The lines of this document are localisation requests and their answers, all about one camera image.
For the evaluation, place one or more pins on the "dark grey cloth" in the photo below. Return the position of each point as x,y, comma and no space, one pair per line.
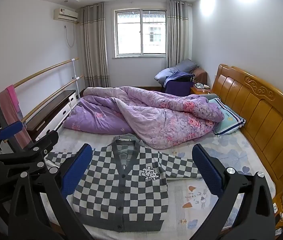
0,107

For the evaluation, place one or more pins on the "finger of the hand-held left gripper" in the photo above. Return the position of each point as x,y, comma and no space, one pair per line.
45,140
9,130

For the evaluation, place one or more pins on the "small patterned box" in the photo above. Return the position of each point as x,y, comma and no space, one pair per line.
201,86

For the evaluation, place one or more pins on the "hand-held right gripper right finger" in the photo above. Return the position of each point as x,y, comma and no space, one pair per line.
207,171

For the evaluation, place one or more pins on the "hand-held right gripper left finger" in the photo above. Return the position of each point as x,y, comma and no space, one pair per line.
77,171

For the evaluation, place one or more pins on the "white charger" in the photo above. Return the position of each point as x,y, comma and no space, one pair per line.
276,208

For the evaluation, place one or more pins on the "wooden headboard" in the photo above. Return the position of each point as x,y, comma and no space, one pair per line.
264,120

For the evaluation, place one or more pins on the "white printed bed sheet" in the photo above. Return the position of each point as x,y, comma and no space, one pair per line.
181,205

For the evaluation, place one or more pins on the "brown armchair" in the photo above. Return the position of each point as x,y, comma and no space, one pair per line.
201,76

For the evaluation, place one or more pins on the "purple floral quilt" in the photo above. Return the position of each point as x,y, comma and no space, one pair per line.
156,120

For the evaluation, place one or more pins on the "white air conditioner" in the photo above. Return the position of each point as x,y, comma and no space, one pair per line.
65,15

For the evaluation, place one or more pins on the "grey beige striped curtain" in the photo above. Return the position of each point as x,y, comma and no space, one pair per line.
176,35
94,50

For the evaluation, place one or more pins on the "wooden ballet bar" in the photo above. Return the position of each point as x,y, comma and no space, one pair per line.
44,71
54,97

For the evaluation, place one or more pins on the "grey blue pillow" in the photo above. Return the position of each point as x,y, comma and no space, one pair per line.
181,66

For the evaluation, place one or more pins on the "white bar stand pole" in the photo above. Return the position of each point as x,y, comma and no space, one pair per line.
75,80

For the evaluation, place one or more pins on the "white framed window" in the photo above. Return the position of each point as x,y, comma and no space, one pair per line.
129,35

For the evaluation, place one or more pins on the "pink towel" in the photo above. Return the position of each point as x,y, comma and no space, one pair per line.
14,110

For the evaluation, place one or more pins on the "dark purple covered stool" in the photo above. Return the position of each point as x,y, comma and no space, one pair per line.
179,88

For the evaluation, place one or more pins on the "blue blanket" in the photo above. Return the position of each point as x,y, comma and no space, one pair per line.
175,76

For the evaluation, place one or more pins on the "dark white low cabinet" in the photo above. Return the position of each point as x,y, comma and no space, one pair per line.
51,110

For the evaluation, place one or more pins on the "grey white checkered cardigan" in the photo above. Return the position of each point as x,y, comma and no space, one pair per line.
121,187

